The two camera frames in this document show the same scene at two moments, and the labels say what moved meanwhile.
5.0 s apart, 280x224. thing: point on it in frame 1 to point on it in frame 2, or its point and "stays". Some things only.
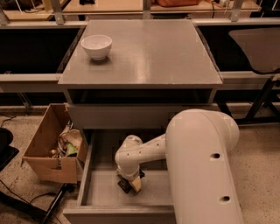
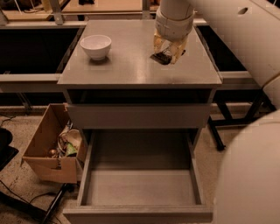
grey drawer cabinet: x=129 y=78 stays
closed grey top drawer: x=126 y=115 stays
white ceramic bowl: x=97 y=45 stays
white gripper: x=129 y=174 to x=172 y=30
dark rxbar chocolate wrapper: x=126 y=185 to x=162 y=57
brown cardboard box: x=56 y=149 stays
